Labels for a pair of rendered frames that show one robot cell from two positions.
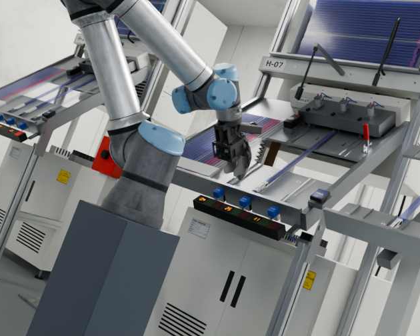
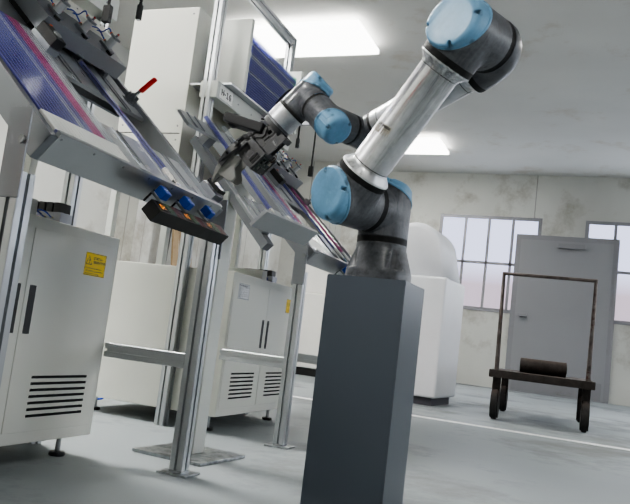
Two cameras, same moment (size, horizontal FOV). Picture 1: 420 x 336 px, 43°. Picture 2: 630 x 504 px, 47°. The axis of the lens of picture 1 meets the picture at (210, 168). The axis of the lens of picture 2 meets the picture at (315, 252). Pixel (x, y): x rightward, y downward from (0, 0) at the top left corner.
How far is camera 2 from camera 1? 2.55 m
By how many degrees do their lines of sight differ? 108
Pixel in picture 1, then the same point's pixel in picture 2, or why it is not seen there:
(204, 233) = not seen: outside the picture
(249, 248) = (34, 242)
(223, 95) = not seen: hidden behind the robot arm
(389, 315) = (219, 283)
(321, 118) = (71, 37)
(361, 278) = not seen: hidden behind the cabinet
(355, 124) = (105, 58)
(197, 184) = (124, 178)
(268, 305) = (66, 311)
